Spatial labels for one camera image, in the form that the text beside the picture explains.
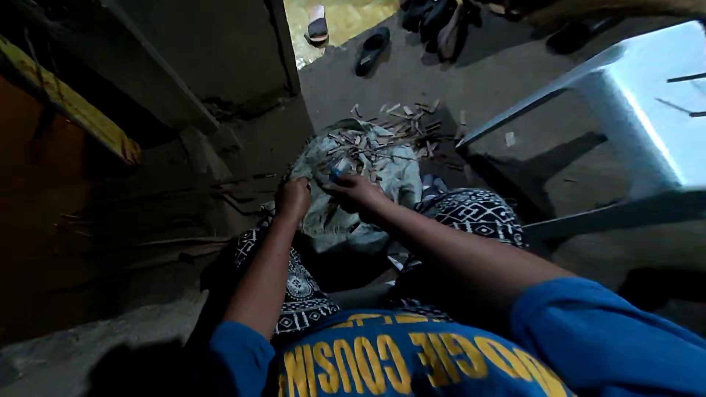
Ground person's left hand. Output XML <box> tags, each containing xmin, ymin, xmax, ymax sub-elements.
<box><xmin>275</xmin><ymin>176</ymin><xmax>312</xmax><ymax>224</ymax></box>

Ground person's right hand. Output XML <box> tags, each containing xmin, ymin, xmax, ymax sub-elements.
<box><xmin>321</xmin><ymin>173</ymin><xmax>390</xmax><ymax>216</ymax></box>

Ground pale green woven sack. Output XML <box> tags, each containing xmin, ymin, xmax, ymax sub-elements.
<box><xmin>288</xmin><ymin>118</ymin><xmax>422</xmax><ymax>255</ymax></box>

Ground pile of cut wood pieces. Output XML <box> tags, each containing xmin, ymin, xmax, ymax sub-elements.
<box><xmin>327</xmin><ymin>99</ymin><xmax>467</xmax><ymax>191</ymax></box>

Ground bundle of long thin sticks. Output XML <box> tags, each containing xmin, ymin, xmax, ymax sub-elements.
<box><xmin>54</xmin><ymin>173</ymin><xmax>278</xmax><ymax>264</ymax></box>

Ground person's legs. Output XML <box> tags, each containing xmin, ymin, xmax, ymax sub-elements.
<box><xmin>201</xmin><ymin>174</ymin><xmax>527</xmax><ymax>335</ymax></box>

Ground dark clog shoe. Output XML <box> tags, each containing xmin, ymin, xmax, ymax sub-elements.
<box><xmin>354</xmin><ymin>26</ymin><xmax>391</xmax><ymax>78</ymax></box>

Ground dark sandal with pale sole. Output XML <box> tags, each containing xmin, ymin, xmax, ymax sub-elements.
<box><xmin>307</xmin><ymin>5</ymin><xmax>329</xmax><ymax>46</ymax></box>

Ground person's body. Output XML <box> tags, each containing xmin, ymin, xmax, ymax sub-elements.
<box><xmin>210</xmin><ymin>277</ymin><xmax>706</xmax><ymax>397</ymax></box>

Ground pile of dark shoes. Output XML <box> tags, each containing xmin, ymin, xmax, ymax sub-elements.
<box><xmin>400</xmin><ymin>0</ymin><xmax>483</xmax><ymax>64</ymax></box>

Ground yellow painted beam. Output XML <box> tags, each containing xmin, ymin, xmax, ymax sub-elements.
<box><xmin>0</xmin><ymin>35</ymin><xmax>142</xmax><ymax>166</ymax></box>

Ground white plastic chair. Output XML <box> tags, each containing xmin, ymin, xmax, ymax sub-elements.
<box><xmin>456</xmin><ymin>20</ymin><xmax>706</xmax><ymax>241</ymax></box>

